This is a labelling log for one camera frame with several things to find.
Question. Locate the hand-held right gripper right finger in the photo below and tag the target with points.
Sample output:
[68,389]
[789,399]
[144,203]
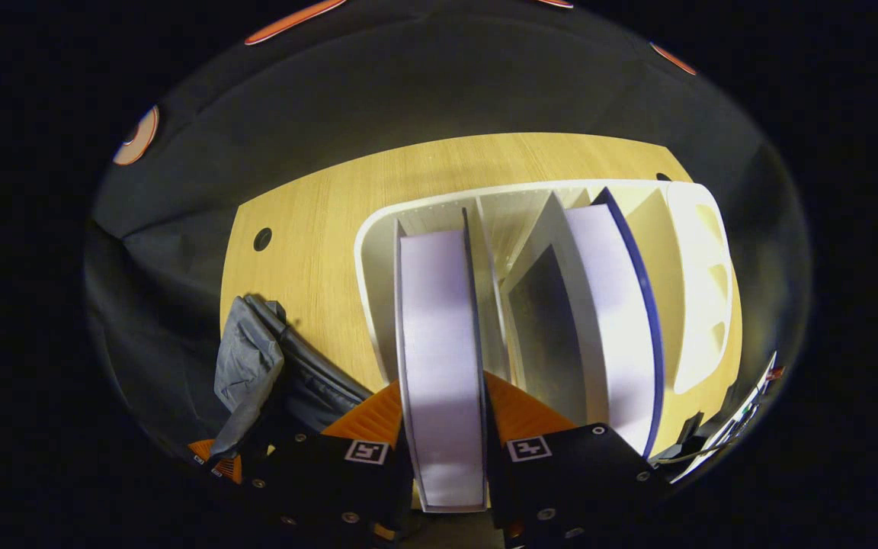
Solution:
[568,480]

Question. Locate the small black clamp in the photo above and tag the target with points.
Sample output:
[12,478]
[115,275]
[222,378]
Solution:
[689,435]

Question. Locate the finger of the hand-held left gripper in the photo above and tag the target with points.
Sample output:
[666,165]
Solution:
[229,469]

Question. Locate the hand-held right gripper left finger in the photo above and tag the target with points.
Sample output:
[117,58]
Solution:
[325,480]

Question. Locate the white bookshelf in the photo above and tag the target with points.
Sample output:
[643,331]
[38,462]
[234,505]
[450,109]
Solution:
[702,252]

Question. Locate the blue spine book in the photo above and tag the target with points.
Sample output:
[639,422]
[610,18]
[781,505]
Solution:
[614,320]

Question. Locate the white cover book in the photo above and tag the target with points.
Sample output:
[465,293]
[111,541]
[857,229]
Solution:
[439,343]

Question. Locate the grey schoolbag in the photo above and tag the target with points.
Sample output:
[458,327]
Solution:
[248,358]

